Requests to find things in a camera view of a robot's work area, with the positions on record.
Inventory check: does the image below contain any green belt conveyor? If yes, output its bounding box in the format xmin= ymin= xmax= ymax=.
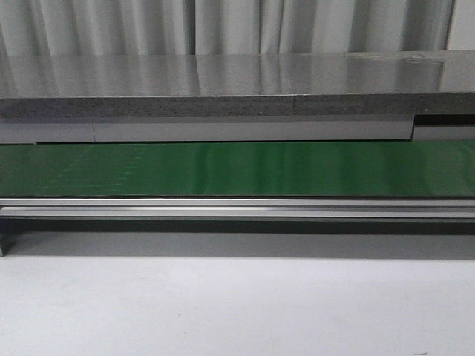
xmin=1 ymin=141 xmax=474 ymax=260

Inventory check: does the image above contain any grey stone counter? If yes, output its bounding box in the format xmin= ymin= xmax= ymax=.
xmin=1 ymin=51 xmax=474 ymax=144

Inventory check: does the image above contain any white curtain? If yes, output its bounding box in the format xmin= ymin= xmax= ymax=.
xmin=1 ymin=1 xmax=454 ymax=56

